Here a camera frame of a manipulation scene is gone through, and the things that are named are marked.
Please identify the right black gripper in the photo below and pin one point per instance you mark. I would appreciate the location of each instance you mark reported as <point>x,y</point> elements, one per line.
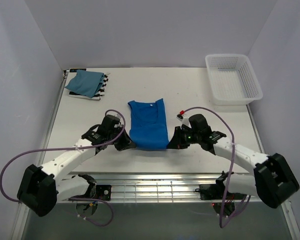
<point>177,142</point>

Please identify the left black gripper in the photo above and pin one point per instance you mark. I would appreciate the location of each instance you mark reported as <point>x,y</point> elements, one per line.
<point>126,143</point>

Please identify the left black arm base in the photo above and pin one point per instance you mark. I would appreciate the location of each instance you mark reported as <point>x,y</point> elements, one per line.
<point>103,192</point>

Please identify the royal blue tank top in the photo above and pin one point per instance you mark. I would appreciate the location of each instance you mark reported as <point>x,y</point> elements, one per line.
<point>149,125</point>

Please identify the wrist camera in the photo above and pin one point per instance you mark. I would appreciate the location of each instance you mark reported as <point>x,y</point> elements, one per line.
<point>198,125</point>
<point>103,132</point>

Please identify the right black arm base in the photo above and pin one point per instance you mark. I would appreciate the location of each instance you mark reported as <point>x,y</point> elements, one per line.
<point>210,191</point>

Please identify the black white striped tank top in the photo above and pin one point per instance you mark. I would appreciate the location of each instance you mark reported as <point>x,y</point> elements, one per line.
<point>98,95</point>

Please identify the light blue tank top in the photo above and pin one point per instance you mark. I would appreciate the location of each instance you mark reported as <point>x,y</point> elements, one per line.
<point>86,83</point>

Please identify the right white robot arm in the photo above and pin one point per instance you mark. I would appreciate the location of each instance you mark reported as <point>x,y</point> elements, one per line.
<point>269,177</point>

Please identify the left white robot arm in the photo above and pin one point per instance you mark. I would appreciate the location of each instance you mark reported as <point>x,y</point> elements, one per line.
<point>43,186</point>

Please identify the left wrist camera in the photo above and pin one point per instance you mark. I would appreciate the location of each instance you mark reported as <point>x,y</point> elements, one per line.
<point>103,132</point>

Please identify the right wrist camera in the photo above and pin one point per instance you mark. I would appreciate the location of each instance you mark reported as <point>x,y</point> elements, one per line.
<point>198,125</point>

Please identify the white plastic basket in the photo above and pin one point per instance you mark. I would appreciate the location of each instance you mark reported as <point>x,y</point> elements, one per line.
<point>232,80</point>

